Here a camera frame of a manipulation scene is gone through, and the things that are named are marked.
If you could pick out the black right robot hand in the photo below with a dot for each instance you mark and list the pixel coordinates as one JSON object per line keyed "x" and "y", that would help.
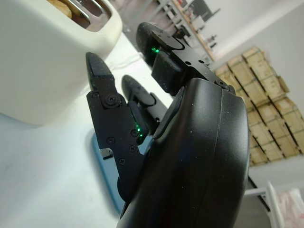
{"x": 194, "y": 154}

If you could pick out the white side table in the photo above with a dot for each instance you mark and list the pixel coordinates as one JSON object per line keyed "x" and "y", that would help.
{"x": 266, "y": 204}

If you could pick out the metal shelf rack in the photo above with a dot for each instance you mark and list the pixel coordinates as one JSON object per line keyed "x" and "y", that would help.
{"x": 180, "y": 19}

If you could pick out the stack of cardboard boxes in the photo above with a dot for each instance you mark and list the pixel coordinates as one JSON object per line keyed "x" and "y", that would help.
{"x": 268, "y": 107}

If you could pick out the cream white toaster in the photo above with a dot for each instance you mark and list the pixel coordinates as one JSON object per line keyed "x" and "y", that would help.
{"x": 42, "y": 71}

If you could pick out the toast slice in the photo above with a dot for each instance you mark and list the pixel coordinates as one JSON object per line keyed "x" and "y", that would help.
{"x": 61, "y": 6}

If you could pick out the blue plastic tray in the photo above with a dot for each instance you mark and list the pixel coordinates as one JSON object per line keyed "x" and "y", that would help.
{"x": 104, "y": 171}

